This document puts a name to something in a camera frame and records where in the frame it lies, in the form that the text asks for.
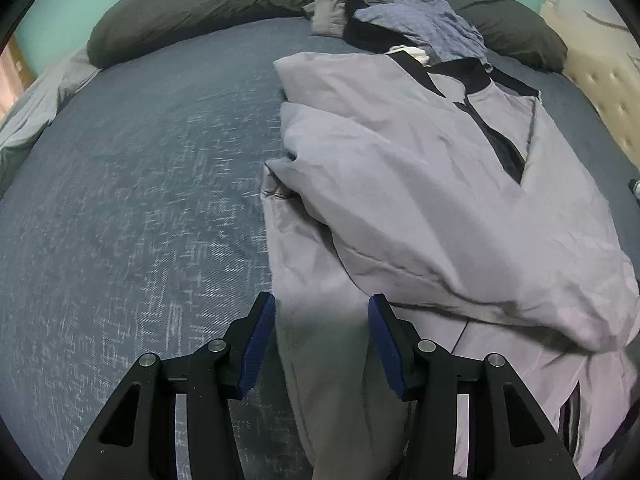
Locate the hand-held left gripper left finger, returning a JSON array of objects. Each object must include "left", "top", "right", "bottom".
[{"left": 62, "top": 291, "right": 277, "bottom": 480}]

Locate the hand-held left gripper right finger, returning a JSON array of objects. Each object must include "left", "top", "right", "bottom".
[{"left": 367, "top": 294, "right": 581, "bottom": 480}]

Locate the lilac grey jacket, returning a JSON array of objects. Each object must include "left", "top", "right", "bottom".
[{"left": 260, "top": 50, "right": 640, "bottom": 480}]

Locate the bed with blue sheet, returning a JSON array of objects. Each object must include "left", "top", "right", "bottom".
[{"left": 0, "top": 17, "right": 640, "bottom": 480}]

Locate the white cloth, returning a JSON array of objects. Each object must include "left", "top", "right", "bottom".
[{"left": 387, "top": 45, "right": 431, "bottom": 66}]

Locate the light blue-grey blanket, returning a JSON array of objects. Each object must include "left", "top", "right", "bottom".
[{"left": 0, "top": 45, "right": 101, "bottom": 151}]

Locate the blue grey shirt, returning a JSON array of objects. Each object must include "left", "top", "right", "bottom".
[{"left": 357, "top": 0, "right": 493, "bottom": 68}]

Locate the grey garment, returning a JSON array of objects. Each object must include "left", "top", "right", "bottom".
[{"left": 304, "top": 0, "right": 353, "bottom": 38}]

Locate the dark grey long pillow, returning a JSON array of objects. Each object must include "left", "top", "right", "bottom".
[{"left": 87, "top": 0, "right": 568, "bottom": 71}]

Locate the cream tufted headboard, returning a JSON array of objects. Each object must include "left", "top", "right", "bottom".
[{"left": 540, "top": 0, "right": 640, "bottom": 161}]

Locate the pink curtain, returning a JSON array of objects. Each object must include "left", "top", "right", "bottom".
[{"left": 0, "top": 45, "right": 26, "bottom": 121}]

